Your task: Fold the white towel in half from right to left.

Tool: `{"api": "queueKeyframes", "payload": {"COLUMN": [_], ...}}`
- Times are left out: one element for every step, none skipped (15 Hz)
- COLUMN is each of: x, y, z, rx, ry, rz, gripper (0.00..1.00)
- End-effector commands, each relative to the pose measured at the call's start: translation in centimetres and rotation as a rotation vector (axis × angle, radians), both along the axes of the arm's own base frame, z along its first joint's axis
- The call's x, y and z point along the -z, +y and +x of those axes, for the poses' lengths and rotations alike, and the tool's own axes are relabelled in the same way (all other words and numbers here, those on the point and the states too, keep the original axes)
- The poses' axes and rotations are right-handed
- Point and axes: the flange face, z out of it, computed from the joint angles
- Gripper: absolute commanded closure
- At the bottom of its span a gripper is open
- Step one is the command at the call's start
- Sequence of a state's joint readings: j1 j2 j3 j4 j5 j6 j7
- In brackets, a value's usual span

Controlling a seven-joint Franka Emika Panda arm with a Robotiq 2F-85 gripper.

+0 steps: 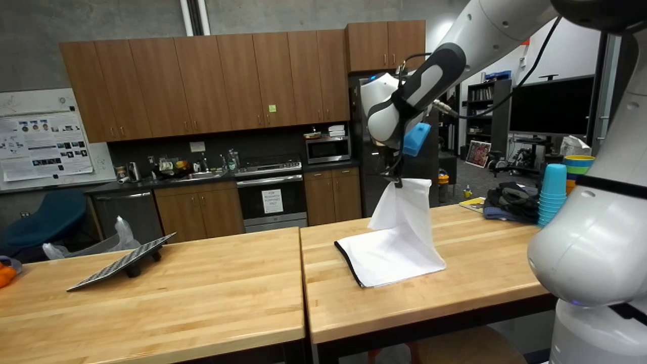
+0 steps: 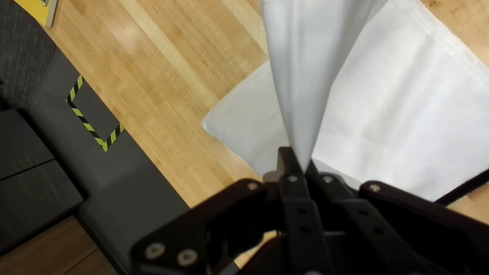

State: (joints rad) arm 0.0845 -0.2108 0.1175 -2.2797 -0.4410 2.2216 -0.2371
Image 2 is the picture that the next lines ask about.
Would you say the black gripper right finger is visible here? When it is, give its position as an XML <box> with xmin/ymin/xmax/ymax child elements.
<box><xmin>305</xmin><ymin>160</ymin><xmax>489</xmax><ymax>275</ymax></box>

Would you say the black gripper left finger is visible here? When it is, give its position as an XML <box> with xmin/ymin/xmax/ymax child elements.
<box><xmin>131</xmin><ymin>144</ymin><xmax>334</xmax><ymax>275</ymax></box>

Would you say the white towel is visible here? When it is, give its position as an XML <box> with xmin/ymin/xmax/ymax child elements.
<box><xmin>201</xmin><ymin>0</ymin><xmax>489</xmax><ymax>203</ymax></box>

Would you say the black yellow hazard tape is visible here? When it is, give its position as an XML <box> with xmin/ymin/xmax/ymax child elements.
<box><xmin>66</xmin><ymin>74</ymin><xmax>128</xmax><ymax>152</ymax></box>

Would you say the yellow flat item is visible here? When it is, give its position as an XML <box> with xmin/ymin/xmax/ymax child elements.
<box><xmin>14</xmin><ymin>0</ymin><xmax>62</xmax><ymax>28</ymax></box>

